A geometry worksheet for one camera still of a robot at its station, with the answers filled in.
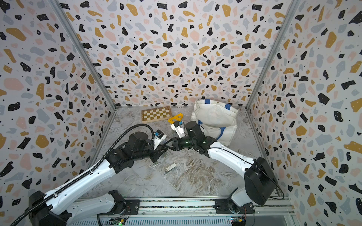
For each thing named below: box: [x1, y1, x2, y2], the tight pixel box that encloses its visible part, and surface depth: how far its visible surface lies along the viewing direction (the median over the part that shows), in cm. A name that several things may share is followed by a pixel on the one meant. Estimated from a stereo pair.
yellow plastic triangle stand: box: [167, 113, 184, 124], surface depth 115 cm
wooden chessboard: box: [141, 105, 173, 124], surface depth 115 cm
